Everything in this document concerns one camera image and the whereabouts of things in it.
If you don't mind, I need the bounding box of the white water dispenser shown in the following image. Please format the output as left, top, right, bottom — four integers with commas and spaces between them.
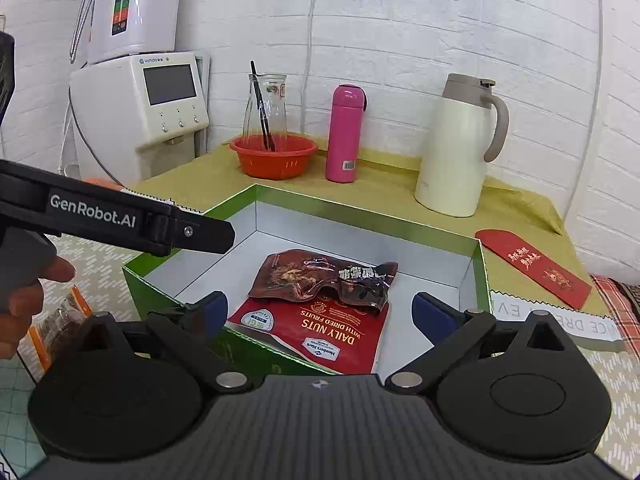
68, 52, 209, 186

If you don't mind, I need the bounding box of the yellow table cloth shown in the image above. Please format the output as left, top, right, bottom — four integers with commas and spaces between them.
132, 144, 592, 284

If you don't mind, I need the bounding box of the orange trimmed dried fruit packet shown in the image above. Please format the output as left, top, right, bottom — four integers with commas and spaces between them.
28, 285, 93, 372

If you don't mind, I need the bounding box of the red daily nuts bag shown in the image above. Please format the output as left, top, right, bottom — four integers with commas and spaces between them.
229, 296, 388, 375

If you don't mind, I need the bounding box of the red plastic basket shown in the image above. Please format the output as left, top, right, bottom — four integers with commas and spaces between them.
230, 134, 318, 180

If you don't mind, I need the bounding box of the red envelope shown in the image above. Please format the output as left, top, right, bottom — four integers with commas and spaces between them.
475, 229, 591, 311

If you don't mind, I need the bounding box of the dark brown snack packet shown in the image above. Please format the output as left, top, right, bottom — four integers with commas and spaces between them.
248, 249, 398, 312

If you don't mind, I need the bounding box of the white water purifier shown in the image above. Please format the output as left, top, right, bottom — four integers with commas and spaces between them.
70, 0, 179, 65

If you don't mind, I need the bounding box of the person's left hand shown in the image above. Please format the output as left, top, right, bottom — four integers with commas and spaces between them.
0, 257, 75, 360

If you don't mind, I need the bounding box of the green cardboard box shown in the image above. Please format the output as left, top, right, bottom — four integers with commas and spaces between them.
124, 184, 491, 379

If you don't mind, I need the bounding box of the pink thermos bottle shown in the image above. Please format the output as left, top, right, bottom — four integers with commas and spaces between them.
326, 84, 368, 183

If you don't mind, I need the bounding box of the glass carafe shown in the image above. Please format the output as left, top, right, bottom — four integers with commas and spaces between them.
242, 74, 288, 152

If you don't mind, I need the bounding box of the cream thermos jug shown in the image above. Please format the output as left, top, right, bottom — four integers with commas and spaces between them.
414, 73, 510, 218

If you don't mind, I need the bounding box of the orange plastic basin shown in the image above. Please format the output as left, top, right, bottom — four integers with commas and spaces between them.
84, 178, 122, 191

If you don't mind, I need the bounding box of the patterned tablecloth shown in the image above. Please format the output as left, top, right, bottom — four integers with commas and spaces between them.
0, 186, 640, 480

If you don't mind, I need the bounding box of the black straw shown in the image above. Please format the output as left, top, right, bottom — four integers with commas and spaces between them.
250, 61, 276, 152

